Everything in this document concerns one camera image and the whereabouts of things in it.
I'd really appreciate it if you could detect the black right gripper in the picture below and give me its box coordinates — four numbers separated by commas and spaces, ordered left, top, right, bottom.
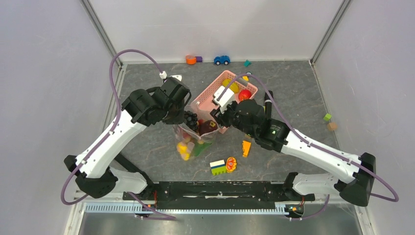
209, 101, 256, 139

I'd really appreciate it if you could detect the small red apple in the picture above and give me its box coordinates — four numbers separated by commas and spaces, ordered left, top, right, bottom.
238, 89, 252, 101

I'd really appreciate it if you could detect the black grape bunch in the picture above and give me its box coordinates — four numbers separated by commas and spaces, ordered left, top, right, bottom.
184, 111, 199, 132

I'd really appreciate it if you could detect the yellow star fruit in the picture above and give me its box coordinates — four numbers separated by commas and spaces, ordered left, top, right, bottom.
222, 78, 240, 94

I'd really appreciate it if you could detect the dark red apple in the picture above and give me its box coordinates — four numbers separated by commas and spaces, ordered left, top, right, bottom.
199, 120, 218, 136

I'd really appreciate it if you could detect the red lychee bunch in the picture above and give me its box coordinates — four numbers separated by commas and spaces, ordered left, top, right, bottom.
179, 130, 194, 143

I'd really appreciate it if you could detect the clear zip top bag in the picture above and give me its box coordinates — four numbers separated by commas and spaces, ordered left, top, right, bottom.
173, 105, 219, 160

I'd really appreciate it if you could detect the yellow lemon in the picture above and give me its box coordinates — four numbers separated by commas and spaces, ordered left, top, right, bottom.
176, 142, 191, 161

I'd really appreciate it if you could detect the green white bok choy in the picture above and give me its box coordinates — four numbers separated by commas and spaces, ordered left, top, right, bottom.
192, 140, 212, 157

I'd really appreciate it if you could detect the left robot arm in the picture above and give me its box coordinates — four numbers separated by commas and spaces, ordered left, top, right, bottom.
64, 75, 191, 200

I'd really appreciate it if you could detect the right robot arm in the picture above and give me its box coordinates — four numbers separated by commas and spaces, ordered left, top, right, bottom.
210, 99, 376, 207

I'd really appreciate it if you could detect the black microphone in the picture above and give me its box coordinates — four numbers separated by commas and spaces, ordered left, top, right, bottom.
264, 90, 274, 117

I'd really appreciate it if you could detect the orange yellow toy piece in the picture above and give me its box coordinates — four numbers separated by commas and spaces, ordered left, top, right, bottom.
242, 141, 252, 158

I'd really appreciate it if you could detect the pink plastic basket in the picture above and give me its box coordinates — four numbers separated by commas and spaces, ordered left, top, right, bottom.
190, 70, 258, 120

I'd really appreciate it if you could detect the teal wedge block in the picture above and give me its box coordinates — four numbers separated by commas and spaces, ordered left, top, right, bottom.
244, 60, 252, 67

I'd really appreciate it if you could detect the orange round patterned toy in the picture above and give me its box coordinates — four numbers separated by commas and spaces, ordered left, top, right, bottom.
226, 157, 237, 173

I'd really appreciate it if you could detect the purple block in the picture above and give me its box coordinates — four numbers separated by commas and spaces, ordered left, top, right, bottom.
195, 56, 203, 63

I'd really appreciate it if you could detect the blue toy car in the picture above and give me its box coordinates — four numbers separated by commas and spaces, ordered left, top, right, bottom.
213, 55, 231, 65

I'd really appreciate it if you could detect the white blue green brick stack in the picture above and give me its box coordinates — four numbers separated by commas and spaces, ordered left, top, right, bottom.
209, 160, 227, 176

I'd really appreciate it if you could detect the green cube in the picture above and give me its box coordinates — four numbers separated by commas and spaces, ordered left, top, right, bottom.
323, 113, 332, 121

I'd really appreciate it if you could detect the tan wooden cube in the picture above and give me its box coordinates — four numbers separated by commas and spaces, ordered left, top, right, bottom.
327, 122, 338, 131

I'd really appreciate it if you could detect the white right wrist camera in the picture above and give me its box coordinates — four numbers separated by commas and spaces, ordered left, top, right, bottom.
212, 86, 235, 114

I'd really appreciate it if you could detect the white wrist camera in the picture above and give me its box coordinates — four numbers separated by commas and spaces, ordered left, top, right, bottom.
212, 86, 235, 114
159, 71, 183, 83

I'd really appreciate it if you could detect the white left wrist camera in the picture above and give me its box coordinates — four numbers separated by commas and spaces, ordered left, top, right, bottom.
159, 71, 183, 83

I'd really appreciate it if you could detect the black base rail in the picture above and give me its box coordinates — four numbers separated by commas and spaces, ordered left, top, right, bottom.
137, 181, 315, 210

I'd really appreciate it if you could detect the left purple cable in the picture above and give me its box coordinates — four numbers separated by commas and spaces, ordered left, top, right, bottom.
60, 49, 177, 222

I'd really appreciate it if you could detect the purple cable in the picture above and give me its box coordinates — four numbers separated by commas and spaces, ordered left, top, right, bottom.
60, 49, 177, 222
216, 73, 399, 222

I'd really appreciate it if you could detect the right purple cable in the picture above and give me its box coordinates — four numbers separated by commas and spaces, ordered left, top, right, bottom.
216, 73, 399, 222

